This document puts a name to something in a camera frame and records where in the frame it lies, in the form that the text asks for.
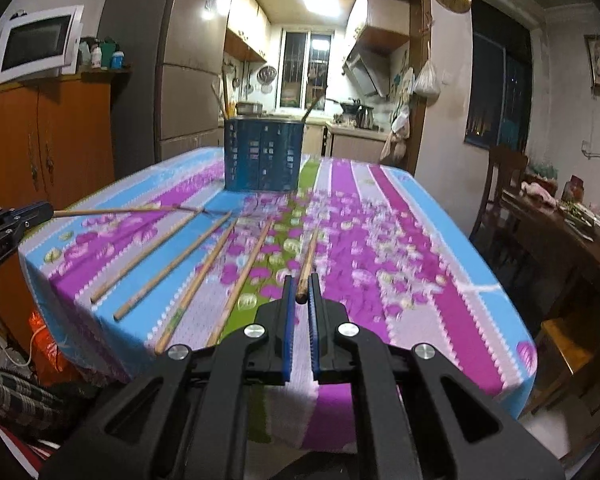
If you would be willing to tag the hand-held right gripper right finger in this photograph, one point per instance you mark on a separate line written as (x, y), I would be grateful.
(314, 330)

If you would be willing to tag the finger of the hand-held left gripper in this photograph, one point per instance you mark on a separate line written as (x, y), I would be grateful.
(0, 247)
(30, 214)

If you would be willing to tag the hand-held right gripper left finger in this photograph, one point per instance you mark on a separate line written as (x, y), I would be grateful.
(288, 330)

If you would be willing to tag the brown bamboo chopstick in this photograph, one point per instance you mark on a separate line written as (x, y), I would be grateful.
(225, 95)
(130, 210)
(307, 270)
(219, 100)
(314, 106)

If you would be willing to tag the row of wooden chopsticks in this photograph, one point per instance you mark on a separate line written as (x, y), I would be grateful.
(196, 285)

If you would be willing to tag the blue perforated utensil holder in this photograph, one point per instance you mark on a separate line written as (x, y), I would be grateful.
(262, 160)

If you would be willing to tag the orange wooden cabinet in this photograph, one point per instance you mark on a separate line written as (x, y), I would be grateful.
(10, 150)

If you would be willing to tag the red plastic bag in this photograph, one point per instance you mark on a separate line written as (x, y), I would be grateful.
(55, 355)

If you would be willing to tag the floral striped tablecloth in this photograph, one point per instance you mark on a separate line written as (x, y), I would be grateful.
(430, 260)

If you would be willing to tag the dark plaid cloth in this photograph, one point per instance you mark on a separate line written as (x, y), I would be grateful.
(15, 400)

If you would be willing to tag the white medicine bottle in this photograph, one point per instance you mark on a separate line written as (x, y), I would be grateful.
(96, 57)

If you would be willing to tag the white microwave oven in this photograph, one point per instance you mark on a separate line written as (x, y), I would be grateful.
(37, 42)

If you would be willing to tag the blue lidded jar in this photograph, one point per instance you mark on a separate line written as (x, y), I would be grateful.
(118, 61)

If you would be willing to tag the green container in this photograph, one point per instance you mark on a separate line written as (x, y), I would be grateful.
(108, 50)

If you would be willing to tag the cream kitchen base cabinets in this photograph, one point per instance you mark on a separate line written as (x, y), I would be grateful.
(355, 147)

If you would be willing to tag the grey refrigerator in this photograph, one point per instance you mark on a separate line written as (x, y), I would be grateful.
(180, 85)

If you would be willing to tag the hanging beige bags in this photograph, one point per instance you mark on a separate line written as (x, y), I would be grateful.
(397, 142)

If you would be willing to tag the steel kettle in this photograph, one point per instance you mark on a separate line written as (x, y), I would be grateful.
(364, 117)

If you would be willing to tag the steel rice cooker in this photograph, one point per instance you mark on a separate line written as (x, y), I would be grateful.
(248, 108)

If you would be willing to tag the black wok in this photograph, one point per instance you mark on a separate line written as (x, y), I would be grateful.
(350, 106)

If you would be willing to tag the wooden chair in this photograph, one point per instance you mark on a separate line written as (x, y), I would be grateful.
(500, 180)

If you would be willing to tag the wooden stool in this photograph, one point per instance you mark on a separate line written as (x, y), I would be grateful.
(565, 355)

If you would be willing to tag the hanging metal colander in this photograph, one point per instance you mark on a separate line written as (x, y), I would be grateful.
(266, 74)

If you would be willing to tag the kitchen window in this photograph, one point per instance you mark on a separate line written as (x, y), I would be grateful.
(305, 70)

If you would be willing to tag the dark wooden side table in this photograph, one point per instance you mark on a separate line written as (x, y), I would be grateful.
(560, 245)

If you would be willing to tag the steel range hood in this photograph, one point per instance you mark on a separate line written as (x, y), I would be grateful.
(365, 72)

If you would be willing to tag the pink cloth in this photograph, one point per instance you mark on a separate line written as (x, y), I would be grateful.
(539, 191)

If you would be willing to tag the white hanging plastic bag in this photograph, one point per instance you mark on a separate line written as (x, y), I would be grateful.
(427, 82)

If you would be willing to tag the dark room window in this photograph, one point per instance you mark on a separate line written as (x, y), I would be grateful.
(495, 75)

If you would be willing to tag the square ceiling light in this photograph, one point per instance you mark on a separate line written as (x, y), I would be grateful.
(321, 0)

